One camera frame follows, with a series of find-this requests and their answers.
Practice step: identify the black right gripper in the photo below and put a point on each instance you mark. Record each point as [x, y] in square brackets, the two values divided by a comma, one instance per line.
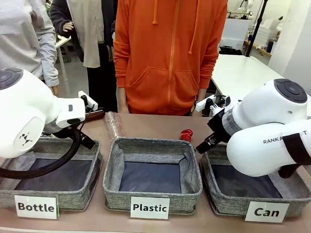
[219, 126]

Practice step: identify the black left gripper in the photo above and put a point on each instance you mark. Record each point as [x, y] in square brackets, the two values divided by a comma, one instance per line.
[69, 132]

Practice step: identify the brown glass bottle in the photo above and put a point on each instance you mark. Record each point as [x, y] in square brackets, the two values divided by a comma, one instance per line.
[97, 114]

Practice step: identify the person's right forearm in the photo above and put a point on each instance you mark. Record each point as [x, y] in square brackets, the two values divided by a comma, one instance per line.
[122, 94]

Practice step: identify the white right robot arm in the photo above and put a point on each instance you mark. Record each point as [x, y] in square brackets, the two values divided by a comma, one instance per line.
[267, 109]

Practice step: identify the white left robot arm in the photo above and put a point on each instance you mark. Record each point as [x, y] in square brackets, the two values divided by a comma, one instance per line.
[24, 109]

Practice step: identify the person's left forearm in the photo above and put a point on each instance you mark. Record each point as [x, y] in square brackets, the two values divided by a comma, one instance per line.
[201, 93]

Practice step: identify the red crushed can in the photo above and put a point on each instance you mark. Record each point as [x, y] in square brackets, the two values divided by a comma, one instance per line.
[187, 134]

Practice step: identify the grey fabric basket Bottle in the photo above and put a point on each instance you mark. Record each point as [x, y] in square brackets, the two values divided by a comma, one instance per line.
[73, 201]

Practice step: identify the grey fabric basket Can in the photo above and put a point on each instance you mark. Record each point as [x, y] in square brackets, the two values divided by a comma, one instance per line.
[226, 204]

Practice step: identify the grey fabric basket Plastic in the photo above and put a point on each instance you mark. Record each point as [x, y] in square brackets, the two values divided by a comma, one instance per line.
[116, 199]

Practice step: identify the white label Can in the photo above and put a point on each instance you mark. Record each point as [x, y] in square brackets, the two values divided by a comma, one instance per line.
[266, 212]

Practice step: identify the person's left hand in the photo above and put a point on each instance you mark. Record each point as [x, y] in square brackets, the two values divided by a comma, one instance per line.
[195, 113]

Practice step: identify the person's right hand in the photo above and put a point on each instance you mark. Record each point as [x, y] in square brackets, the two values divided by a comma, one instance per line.
[123, 107]

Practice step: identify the grey sweater person's hand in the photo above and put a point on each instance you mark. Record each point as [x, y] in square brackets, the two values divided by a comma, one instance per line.
[56, 91]

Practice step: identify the beige coat person's hand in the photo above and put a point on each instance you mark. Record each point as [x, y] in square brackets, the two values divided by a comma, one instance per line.
[68, 26]

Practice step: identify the large white background table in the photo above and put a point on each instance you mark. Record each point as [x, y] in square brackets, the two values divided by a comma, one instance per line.
[243, 70]

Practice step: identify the white label Bottle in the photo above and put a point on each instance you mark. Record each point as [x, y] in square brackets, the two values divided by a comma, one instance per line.
[36, 207]

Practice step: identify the white label Plastic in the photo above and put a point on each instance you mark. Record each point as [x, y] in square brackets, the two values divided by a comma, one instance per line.
[150, 208]

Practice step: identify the person in orange hoodie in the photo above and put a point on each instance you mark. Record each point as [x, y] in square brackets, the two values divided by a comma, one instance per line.
[165, 60]

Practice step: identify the black bag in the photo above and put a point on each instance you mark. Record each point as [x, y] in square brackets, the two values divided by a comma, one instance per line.
[229, 50]

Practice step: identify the white cabinet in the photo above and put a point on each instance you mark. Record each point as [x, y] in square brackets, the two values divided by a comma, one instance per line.
[234, 31]

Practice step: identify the dark blue container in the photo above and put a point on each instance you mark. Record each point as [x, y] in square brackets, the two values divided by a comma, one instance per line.
[269, 46]

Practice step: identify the black tripod stand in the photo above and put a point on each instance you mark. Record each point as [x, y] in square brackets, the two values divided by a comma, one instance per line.
[255, 29]

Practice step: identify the person in grey sweater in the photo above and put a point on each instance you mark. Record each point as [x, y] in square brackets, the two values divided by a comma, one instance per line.
[19, 36]

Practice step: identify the white storage boxes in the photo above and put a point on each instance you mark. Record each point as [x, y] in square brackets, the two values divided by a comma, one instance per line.
[267, 31]

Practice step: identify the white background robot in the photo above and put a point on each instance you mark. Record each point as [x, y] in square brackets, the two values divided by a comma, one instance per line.
[246, 7]

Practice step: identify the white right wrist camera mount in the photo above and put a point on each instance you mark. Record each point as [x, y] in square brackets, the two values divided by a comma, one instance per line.
[201, 104]

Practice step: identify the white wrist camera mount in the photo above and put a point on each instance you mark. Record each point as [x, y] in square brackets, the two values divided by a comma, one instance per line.
[201, 104]
[90, 102]

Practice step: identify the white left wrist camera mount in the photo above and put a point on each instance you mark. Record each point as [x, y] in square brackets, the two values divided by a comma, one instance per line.
[90, 102]

